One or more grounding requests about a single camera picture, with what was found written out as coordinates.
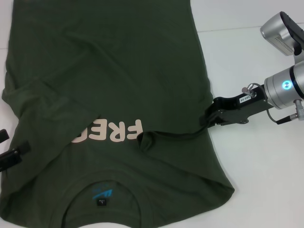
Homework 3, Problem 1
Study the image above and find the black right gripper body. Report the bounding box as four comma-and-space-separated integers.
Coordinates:
212, 84, 274, 126

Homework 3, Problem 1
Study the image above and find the dark green FREE t-shirt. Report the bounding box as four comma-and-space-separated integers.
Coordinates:
0, 0, 236, 228

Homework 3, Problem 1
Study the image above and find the silver angled cable plug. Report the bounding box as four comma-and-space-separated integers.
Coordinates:
240, 82, 262, 96

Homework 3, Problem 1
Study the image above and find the straight silver plug grey cable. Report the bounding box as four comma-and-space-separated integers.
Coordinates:
266, 99, 304, 125

